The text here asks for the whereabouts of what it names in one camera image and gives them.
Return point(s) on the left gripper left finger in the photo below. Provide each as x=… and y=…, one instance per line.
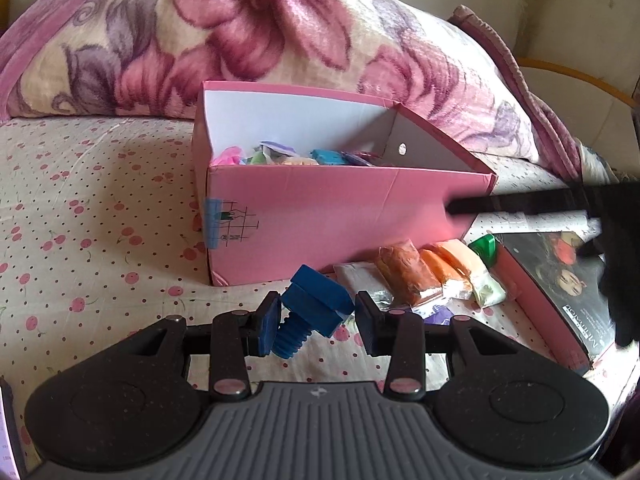
x=236, y=335

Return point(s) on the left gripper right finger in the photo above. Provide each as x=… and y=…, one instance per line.
x=398, y=334

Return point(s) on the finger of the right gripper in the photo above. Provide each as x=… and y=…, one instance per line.
x=555, y=201

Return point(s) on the blue plastic toy bolt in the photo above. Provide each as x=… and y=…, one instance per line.
x=315, y=303

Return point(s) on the pink box lid with portrait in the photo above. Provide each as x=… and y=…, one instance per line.
x=559, y=292

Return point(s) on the crumpled floral cloth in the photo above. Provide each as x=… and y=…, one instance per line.
x=595, y=169

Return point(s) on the purple clay bag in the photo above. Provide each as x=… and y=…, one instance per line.
x=434, y=314

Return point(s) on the dark orange clay bag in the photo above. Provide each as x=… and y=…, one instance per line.
x=409, y=277

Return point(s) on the grey clay bag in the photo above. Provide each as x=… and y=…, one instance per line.
x=364, y=277

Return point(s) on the wooden bed footboard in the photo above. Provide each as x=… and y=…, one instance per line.
x=603, y=117

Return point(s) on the light green clay bag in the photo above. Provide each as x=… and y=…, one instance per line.
x=488, y=292

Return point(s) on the peach clay bag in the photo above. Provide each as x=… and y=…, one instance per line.
x=460, y=257

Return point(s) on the green plastic toy bolt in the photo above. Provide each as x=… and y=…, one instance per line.
x=486, y=247

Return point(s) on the pink open cardboard box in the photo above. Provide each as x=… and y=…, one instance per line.
x=262, y=222

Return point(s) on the clay bags inside box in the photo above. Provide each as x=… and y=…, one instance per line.
x=270, y=153

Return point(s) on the black smartphone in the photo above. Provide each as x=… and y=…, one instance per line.
x=11, y=456

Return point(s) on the floral pink fleece blanket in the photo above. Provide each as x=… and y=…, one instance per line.
x=150, y=58

